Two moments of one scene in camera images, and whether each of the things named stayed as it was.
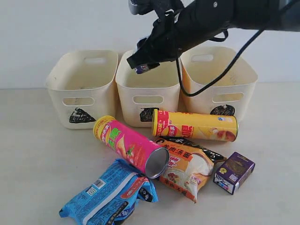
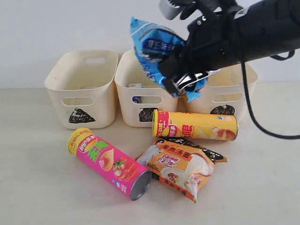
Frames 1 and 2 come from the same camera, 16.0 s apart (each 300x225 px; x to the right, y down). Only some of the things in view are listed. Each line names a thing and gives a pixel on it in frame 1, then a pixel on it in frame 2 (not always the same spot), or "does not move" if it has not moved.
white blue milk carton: x=140 y=69 -> x=140 y=85
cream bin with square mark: x=138 y=94 does not move
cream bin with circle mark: x=232 y=93 does not move
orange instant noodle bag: x=190 y=166 does not move
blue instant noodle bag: x=112 y=198 -> x=153 y=44
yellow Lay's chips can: x=215 y=127 does not move
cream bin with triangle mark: x=81 y=86 does not move
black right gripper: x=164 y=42 -> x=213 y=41
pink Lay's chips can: x=145 y=154 -> x=121 y=172
